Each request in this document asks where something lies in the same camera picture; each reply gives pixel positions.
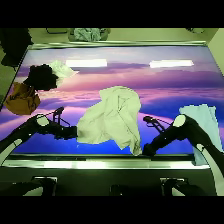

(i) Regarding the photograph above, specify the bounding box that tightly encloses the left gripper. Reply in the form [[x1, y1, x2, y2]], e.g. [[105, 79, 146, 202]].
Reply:
[[59, 124, 80, 141]]

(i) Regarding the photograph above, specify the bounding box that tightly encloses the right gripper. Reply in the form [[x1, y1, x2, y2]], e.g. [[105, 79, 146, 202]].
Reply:
[[142, 137, 165, 158]]

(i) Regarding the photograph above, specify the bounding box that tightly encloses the pale grey shirt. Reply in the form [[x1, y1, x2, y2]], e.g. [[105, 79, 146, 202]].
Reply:
[[76, 85, 144, 157]]

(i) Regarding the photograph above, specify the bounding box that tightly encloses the brown garment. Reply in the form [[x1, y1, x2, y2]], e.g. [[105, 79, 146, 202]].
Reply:
[[2, 81, 42, 117]]

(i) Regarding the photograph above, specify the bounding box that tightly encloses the pale blue garment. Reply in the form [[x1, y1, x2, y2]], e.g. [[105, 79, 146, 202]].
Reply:
[[178, 103, 224, 166]]

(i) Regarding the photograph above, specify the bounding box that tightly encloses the black garment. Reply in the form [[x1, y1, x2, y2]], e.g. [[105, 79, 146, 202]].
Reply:
[[23, 63, 60, 92]]

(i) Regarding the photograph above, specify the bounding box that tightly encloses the white garment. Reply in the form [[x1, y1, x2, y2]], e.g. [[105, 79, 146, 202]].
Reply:
[[48, 59, 80, 89]]

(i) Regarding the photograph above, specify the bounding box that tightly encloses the heap of clothes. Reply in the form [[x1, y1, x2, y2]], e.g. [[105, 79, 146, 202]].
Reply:
[[68, 28, 111, 43]]

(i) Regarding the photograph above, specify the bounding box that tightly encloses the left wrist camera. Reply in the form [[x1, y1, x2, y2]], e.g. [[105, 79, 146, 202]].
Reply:
[[51, 106, 72, 128]]

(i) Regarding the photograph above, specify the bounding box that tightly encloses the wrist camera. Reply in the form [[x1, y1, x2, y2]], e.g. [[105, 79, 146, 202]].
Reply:
[[51, 106, 72, 128], [142, 115, 169, 133]]

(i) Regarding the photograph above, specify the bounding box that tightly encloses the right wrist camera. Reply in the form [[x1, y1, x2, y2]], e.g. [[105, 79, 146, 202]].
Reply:
[[142, 115, 169, 133]]

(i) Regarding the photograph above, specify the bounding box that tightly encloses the silver frame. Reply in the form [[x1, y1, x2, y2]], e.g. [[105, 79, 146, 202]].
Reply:
[[0, 40, 224, 197]]

